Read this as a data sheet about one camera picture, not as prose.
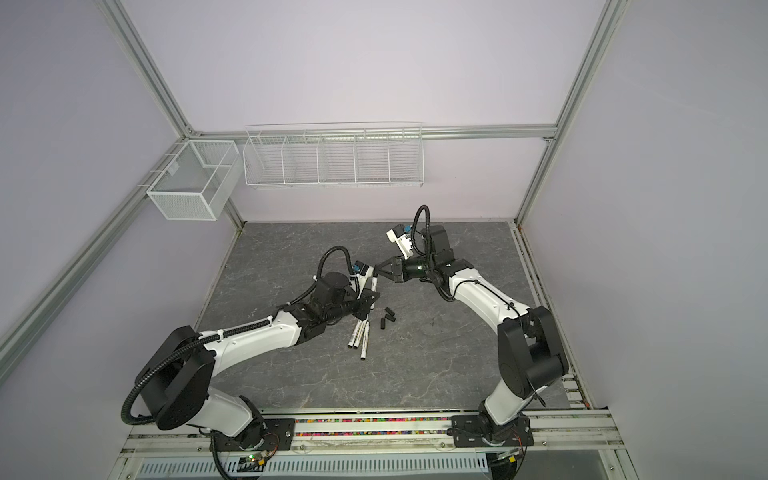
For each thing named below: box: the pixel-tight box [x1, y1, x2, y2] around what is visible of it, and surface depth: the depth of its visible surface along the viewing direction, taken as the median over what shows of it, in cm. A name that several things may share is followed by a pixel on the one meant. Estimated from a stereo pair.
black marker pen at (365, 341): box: [360, 321, 370, 360], surface depth 91 cm
